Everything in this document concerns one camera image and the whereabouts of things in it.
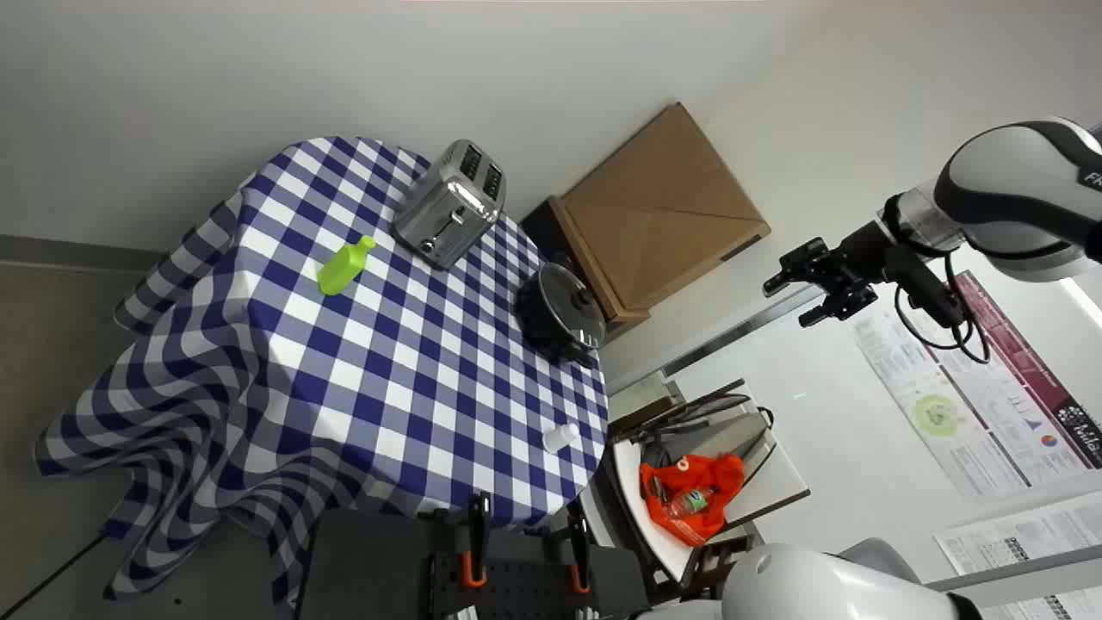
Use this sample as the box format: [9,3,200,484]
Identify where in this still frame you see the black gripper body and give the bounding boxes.
[828,216,936,321]

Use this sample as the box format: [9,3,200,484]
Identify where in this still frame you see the silver toaster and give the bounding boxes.
[392,137,511,273]

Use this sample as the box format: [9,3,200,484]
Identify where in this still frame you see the long white paper sheet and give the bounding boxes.
[852,300,1030,500]

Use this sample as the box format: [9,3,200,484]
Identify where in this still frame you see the brown cardboard box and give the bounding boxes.
[547,100,774,338]

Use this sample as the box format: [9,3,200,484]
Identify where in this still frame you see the maroon poster strip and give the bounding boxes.
[956,273,1102,474]

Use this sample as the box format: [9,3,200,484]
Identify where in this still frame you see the black pot with lid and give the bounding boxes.
[514,260,614,372]

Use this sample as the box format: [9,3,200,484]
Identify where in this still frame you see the orange plastic bag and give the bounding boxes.
[637,452,751,552]

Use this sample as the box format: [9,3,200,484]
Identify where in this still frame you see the white printed paper sheets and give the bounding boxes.
[935,490,1102,579]

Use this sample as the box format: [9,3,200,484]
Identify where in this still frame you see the grey metal bar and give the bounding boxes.
[927,542,1102,600]

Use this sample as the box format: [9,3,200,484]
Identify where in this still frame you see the blue white checkered tablecloth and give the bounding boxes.
[33,136,614,608]

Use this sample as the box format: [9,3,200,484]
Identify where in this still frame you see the green plastic bottle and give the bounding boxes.
[313,236,379,300]

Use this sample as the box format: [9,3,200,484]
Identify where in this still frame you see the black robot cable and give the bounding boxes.
[891,250,991,368]

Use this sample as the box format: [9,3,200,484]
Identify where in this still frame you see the grey metal rail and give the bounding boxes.
[601,286,833,397]

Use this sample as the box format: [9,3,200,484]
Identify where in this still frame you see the black wire rack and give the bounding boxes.
[617,379,814,546]

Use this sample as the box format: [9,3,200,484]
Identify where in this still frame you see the orange handled black clamp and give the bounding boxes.
[454,494,495,593]
[560,500,601,600]

